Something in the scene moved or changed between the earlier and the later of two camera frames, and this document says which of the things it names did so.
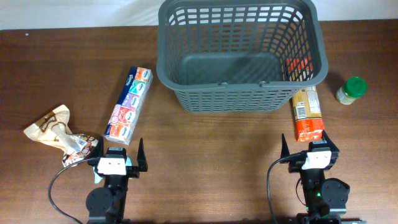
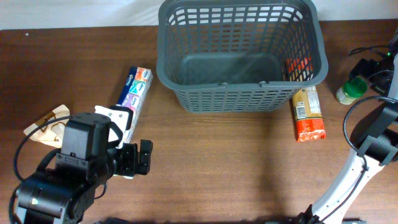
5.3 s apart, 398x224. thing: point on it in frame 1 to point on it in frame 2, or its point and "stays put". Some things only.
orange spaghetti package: [309, 122] stays put
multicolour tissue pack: [127, 111] stays put
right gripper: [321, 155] to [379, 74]
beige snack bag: [55, 130] stays put
